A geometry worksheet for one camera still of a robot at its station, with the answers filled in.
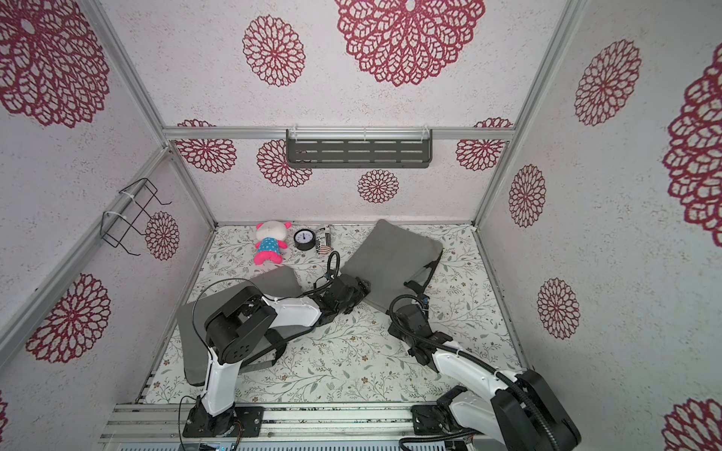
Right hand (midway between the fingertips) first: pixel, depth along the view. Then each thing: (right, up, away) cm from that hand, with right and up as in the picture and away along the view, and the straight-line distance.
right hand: (394, 318), depth 89 cm
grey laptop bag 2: (-1, +19, +17) cm, 26 cm away
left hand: (-8, +8, +8) cm, 14 cm away
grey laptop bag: (-39, +10, +14) cm, 43 cm away
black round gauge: (-33, +26, +24) cm, 48 cm away
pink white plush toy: (-46, +27, +20) cm, 57 cm away
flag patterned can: (-25, +24, +21) cm, 40 cm away
